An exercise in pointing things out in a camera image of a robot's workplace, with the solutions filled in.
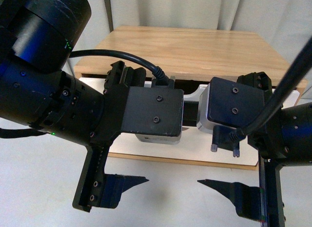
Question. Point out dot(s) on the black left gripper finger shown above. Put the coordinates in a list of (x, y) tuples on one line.
[(115, 185)]

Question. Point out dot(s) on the grey curtain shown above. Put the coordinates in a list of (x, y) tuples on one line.
[(271, 19)]

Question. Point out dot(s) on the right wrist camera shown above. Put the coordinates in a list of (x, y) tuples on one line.
[(225, 105)]

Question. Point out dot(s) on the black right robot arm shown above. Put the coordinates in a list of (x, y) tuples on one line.
[(284, 140)]

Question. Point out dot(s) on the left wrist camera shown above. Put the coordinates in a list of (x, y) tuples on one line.
[(154, 114)]

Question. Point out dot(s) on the wooden drawer cabinet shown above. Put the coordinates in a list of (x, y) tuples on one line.
[(199, 55)]

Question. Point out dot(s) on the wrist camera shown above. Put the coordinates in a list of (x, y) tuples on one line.
[(225, 105), (154, 114)]

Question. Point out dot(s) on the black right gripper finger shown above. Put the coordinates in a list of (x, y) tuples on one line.
[(246, 199)]

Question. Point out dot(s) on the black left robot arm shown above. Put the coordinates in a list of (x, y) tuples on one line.
[(37, 37)]

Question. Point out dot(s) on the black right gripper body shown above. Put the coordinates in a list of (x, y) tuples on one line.
[(269, 169)]

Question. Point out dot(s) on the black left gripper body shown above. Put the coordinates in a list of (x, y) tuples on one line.
[(116, 89)]

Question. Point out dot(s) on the white drawer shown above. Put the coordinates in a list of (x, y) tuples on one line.
[(194, 145), (98, 85)]

